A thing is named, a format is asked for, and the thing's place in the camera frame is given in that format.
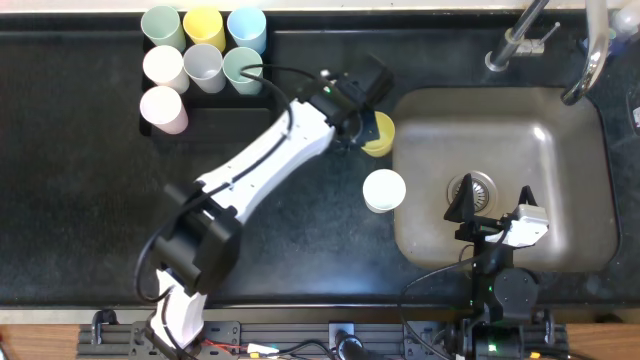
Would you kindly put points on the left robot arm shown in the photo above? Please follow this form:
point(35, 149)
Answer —
point(280, 145)

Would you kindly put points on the grey cup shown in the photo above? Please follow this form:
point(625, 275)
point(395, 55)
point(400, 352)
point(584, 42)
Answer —
point(202, 62)

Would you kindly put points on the blue cup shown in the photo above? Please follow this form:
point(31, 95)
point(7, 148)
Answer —
point(247, 27)

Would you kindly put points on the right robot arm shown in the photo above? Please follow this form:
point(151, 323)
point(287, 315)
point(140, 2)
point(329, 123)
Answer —
point(515, 290)

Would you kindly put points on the mounting rail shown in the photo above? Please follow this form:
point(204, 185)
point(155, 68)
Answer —
point(290, 335)

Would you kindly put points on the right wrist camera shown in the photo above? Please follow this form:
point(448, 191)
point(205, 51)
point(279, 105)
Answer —
point(525, 225)

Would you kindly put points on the steel sink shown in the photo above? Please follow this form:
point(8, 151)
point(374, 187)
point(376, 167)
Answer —
point(550, 165)

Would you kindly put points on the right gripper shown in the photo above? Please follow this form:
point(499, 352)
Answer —
point(475, 229)

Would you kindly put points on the black tray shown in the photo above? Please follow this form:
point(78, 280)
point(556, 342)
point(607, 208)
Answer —
point(225, 120)

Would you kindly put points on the yellow cup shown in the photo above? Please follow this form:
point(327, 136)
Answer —
point(385, 135)
point(202, 25)

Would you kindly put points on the white cup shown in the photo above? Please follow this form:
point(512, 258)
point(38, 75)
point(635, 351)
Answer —
point(162, 65)
point(384, 189)

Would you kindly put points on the pink cup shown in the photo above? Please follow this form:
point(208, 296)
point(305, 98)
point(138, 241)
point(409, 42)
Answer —
point(161, 106)

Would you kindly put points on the steel tap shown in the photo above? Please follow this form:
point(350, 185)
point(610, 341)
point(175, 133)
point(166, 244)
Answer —
point(500, 55)

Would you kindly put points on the green cup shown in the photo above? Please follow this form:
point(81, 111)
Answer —
point(161, 25)
point(237, 60)

